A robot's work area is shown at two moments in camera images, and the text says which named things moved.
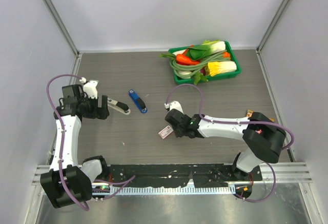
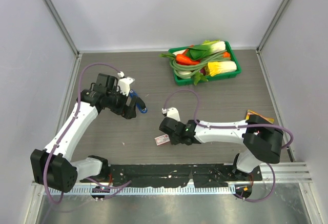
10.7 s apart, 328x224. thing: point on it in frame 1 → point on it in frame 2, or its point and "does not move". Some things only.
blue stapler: [138, 101] does not move
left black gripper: [99, 112] → [127, 112]
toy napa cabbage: [217, 67] does not move
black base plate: [153, 176] does not move
